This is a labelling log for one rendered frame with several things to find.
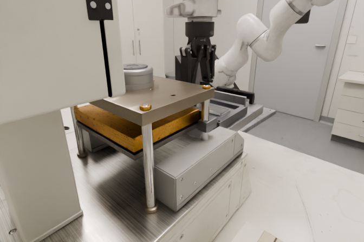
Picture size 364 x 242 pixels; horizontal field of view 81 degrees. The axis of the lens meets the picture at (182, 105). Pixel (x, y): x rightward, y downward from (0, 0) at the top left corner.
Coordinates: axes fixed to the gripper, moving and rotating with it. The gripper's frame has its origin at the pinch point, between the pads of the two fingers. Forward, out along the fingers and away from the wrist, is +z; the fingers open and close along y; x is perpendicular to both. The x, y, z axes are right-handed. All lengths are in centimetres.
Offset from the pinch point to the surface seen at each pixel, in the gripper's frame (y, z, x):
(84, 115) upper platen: -30.4, -2.4, 5.6
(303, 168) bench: 29.2, 28.7, -25.8
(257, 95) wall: 291, 87, 90
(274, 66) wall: 290, 37, 70
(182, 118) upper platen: -18.9, -2.3, -10.1
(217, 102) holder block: 10.3, 4.5, -0.3
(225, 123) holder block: -1.5, 4.9, -9.9
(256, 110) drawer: 17.1, 6.7, -11.0
